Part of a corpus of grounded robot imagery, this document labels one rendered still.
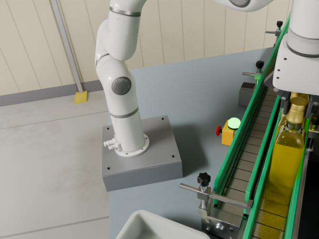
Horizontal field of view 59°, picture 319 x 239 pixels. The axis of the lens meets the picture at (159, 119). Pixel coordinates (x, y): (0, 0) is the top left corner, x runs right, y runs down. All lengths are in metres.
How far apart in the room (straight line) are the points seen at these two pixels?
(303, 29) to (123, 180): 0.70
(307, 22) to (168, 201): 0.66
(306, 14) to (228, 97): 0.96
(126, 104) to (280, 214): 0.50
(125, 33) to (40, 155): 1.86
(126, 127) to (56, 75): 2.29
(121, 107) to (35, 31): 2.22
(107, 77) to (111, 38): 0.11
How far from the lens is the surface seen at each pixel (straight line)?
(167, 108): 1.32
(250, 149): 0.91
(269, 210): 0.77
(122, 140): 0.95
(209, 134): 1.16
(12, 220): 2.14
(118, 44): 0.79
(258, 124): 1.01
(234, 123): 1.06
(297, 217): 0.78
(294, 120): 0.63
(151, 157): 0.96
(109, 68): 0.83
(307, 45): 0.48
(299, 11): 0.46
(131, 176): 0.95
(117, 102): 0.85
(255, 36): 3.29
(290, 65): 0.53
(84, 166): 2.25
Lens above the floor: 1.49
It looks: 36 degrees down
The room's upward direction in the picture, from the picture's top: 7 degrees counter-clockwise
